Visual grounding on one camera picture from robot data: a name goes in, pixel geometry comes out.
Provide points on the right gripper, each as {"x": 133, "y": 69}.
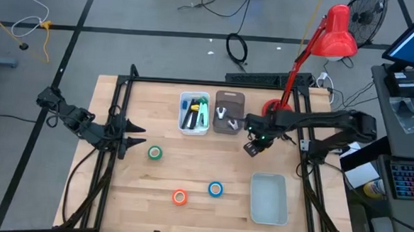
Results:
{"x": 262, "y": 137}

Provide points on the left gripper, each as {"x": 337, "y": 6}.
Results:
{"x": 112, "y": 136}

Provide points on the green tape roll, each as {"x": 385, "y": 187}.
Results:
{"x": 149, "y": 153}

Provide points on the mint green stapler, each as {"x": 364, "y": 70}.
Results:
{"x": 204, "y": 116}

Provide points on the pale grey rectangular tray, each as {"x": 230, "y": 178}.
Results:
{"x": 268, "y": 201}

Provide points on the yellow mini stapler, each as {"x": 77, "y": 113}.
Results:
{"x": 194, "y": 107}

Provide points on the green mini stapler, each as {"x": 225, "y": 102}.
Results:
{"x": 203, "y": 100}

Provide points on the blue tape roll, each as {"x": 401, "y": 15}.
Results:
{"x": 210, "y": 189}

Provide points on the orange tape roll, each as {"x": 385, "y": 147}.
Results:
{"x": 174, "y": 197}

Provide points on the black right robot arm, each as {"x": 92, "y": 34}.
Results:
{"x": 317, "y": 120}

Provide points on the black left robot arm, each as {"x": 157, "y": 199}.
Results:
{"x": 75, "y": 118}

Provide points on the smoky translucent plastic bin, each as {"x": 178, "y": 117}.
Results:
{"x": 229, "y": 96}

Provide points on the white plastic bin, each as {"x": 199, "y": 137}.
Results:
{"x": 193, "y": 132}

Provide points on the black perforated metal box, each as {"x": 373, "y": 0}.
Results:
{"x": 251, "y": 77}

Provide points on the white power adapter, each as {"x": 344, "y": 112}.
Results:
{"x": 322, "y": 76}

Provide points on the white paper sheet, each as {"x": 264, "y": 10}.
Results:
{"x": 360, "y": 175}

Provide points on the yellow wipes canister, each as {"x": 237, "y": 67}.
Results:
{"x": 371, "y": 190}

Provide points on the grey workstation desk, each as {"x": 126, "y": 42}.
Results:
{"x": 386, "y": 139}

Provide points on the red desk lamp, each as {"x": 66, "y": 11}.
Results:
{"x": 335, "y": 34}

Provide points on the clear plastic bag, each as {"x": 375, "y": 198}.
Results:
{"x": 405, "y": 115}

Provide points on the small black computer box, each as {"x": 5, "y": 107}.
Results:
{"x": 404, "y": 83}

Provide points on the backlit colourful keyboard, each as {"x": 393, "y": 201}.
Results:
{"x": 411, "y": 181}

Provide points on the black floor fan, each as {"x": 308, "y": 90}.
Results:
{"x": 372, "y": 18}

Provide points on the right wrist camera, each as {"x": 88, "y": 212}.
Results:
{"x": 252, "y": 149}

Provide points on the black aluminium table frame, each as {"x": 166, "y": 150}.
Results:
{"x": 208, "y": 82}

